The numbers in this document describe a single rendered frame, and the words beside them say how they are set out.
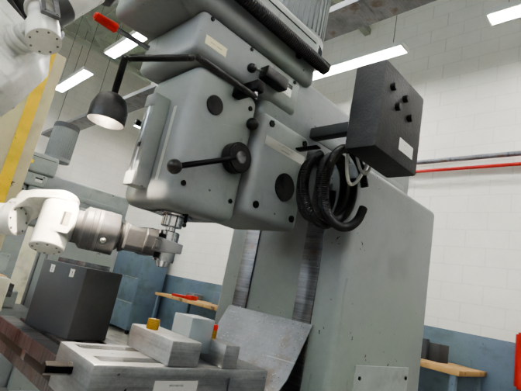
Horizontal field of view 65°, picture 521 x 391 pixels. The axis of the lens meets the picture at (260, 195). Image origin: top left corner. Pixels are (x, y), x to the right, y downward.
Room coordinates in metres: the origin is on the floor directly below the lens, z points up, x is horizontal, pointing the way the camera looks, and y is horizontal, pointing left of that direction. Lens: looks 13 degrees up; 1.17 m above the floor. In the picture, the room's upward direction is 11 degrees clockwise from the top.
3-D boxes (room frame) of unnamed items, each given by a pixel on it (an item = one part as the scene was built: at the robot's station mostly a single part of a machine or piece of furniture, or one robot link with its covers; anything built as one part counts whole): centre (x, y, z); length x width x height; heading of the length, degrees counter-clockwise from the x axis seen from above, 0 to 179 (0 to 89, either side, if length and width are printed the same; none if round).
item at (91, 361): (0.79, 0.10, 1.02); 0.35 x 0.15 x 0.11; 131
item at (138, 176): (0.85, 0.26, 1.44); 0.04 x 0.04 x 0.21; 43
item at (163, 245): (0.90, 0.17, 1.23); 0.06 x 0.02 x 0.03; 112
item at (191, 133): (0.93, 0.18, 1.47); 0.21 x 0.19 x 0.32; 43
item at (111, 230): (0.89, 0.27, 1.23); 0.13 x 0.12 x 0.10; 22
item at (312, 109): (1.27, -0.18, 1.66); 0.80 x 0.23 x 0.20; 133
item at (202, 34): (0.95, 0.15, 1.68); 0.34 x 0.24 x 0.10; 133
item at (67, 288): (1.24, 0.47, 1.07); 0.22 x 0.12 x 0.20; 54
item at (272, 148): (1.06, 0.04, 1.47); 0.24 x 0.19 x 0.26; 43
